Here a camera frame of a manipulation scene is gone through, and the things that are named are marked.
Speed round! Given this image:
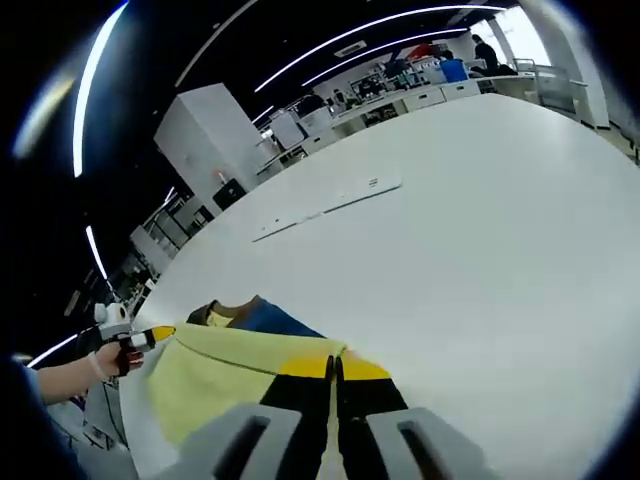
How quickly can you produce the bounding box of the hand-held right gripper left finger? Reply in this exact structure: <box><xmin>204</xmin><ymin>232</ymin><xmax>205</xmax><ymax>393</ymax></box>
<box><xmin>177</xmin><ymin>354</ymin><xmax>336</xmax><ymax>480</ymax></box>

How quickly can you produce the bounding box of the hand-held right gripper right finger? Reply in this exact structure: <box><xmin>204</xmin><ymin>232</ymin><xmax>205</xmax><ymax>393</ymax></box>
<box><xmin>335</xmin><ymin>354</ymin><xmax>489</xmax><ymax>480</ymax></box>

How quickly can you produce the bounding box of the yellow blue grey garment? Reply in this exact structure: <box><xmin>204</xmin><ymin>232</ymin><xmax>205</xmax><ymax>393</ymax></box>
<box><xmin>146</xmin><ymin>294</ymin><xmax>361</xmax><ymax>480</ymax></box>

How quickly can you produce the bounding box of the person's left hand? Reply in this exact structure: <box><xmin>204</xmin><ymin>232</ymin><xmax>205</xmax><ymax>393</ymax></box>
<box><xmin>86</xmin><ymin>341</ymin><xmax>125</xmax><ymax>382</ymax></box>

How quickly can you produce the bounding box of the person's light blue shirt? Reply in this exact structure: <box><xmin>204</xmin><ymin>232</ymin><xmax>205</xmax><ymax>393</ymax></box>
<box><xmin>8</xmin><ymin>358</ymin><xmax>87</xmax><ymax>480</ymax></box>

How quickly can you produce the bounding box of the black box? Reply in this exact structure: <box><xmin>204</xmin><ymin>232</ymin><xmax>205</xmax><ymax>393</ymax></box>
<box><xmin>211</xmin><ymin>179</ymin><xmax>248</xmax><ymax>212</ymax></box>

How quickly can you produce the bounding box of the white square pillar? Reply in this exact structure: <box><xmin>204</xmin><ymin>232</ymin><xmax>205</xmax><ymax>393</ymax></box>
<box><xmin>153</xmin><ymin>82</ymin><xmax>267</xmax><ymax>202</ymax></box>

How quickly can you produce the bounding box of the white board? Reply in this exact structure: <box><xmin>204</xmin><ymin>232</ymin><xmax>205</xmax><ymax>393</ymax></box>
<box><xmin>271</xmin><ymin>110</ymin><xmax>304</xmax><ymax>152</ymax></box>

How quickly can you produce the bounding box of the white cabinet row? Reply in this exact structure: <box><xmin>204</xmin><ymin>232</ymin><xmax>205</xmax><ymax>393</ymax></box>
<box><xmin>299</xmin><ymin>79</ymin><xmax>482</xmax><ymax>147</ymax></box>

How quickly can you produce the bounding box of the blue storage bin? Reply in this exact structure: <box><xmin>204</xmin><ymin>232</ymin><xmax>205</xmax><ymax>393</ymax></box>
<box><xmin>439</xmin><ymin>58</ymin><xmax>470</xmax><ymax>83</ymax></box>

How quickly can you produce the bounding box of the translucent mesh office chair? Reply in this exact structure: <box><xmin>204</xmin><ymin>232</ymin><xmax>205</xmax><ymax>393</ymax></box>
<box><xmin>536</xmin><ymin>63</ymin><xmax>577</xmax><ymax>112</ymax></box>

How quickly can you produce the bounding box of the white table cable cover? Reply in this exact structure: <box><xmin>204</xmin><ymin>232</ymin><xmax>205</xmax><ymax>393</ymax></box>
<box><xmin>251</xmin><ymin>173</ymin><xmax>404</xmax><ymax>244</ymax></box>

